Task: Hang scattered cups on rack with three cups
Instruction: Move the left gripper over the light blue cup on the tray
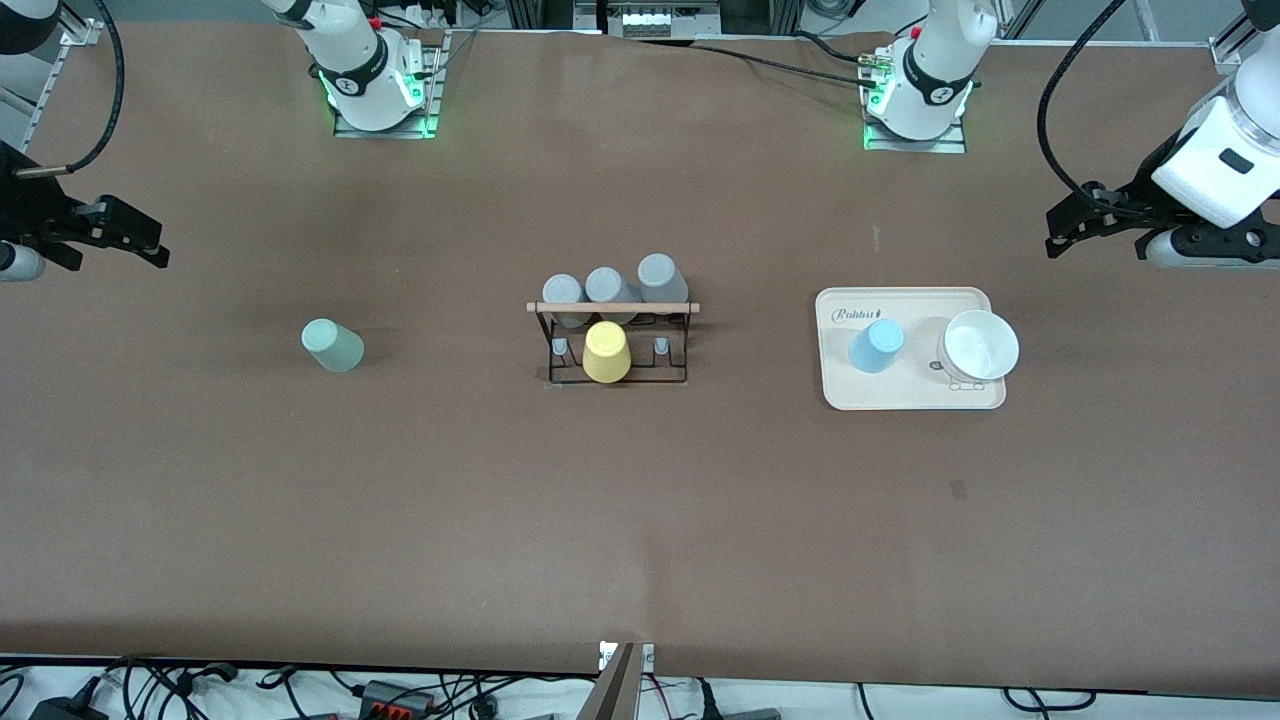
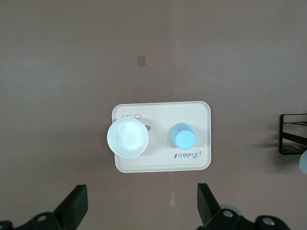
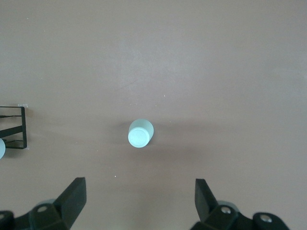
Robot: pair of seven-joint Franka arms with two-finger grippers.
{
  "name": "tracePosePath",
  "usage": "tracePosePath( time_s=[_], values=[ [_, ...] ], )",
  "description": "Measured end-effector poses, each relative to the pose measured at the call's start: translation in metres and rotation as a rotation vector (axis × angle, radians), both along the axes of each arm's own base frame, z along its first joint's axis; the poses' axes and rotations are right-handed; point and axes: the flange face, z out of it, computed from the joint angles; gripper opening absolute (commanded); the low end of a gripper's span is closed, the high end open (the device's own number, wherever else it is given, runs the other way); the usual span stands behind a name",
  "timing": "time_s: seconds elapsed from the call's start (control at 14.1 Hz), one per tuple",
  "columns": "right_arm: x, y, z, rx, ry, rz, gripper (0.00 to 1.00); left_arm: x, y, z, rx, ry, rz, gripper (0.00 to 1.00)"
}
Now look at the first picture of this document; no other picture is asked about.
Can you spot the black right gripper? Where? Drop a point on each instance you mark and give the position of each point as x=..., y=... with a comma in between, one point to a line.
x=32, y=207

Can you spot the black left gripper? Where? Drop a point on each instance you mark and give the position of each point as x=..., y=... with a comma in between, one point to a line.
x=1138, y=195

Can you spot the light blue plastic cup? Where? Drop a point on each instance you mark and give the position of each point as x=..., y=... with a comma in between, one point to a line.
x=875, y=345

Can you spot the pale green plastic cup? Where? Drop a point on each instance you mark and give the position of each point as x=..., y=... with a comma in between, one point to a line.
x=335, y=347

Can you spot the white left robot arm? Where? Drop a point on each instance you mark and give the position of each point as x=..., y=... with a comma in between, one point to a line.
x=930, y=90

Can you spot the white bowl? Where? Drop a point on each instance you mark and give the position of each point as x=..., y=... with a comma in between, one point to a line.
x=980, y=345

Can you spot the beige rectangular tray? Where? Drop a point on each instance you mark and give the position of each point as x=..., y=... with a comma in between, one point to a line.
x=860, y=390

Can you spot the power strip with plugs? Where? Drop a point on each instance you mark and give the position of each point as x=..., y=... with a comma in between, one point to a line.
x=440, y=15

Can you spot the grey plastic cup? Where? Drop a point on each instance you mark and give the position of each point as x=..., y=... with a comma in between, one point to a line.
x=660, y=272
x=605, y=283
x=562, y=288

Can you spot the black power adapter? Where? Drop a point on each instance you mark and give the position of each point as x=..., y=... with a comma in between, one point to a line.
x=65, y=710

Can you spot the white electronics box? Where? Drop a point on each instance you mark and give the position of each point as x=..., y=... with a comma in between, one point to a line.
x=650, y=20

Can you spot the yellow plastic cup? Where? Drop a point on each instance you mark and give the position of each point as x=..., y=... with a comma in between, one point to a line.
x=606, y=352

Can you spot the black terminal block orange levers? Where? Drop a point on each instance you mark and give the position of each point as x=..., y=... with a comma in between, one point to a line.
x=395, y=698

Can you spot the black plug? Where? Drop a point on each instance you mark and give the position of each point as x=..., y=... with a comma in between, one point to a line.
x=740, y=714

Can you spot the grey angled beam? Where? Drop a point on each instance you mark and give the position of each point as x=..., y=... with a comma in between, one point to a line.
x=612, y=695

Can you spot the aluminium frame rail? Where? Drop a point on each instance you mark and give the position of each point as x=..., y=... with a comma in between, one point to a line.
x=1228, y=48
x=80, y=33

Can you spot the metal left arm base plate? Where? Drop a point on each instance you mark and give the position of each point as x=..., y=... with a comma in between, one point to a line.
x=915, y=147

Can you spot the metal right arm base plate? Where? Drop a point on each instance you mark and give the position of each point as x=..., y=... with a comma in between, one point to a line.
x=385, y=133

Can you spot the black frame post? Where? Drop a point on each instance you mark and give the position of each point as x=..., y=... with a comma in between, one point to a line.
x=760, y=15
x=540, y=12

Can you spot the small white bracket plate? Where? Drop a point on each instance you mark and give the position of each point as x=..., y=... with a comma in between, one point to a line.
x=645, y=656

